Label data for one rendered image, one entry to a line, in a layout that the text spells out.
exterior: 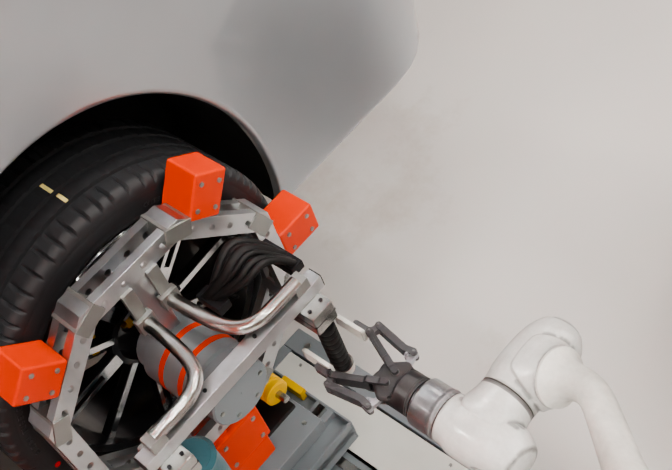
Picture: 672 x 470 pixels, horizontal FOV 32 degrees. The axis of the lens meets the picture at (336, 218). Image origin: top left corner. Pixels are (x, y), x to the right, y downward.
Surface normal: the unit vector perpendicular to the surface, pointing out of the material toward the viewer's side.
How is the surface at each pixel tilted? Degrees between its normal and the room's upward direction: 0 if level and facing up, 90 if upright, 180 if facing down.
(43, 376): 90
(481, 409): 4
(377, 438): 0
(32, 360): 45
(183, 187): 55
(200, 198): 90
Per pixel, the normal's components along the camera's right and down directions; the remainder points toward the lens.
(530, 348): -0.45, -0.71
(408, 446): -0.23, -0.60
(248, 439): 0.73, 0.41
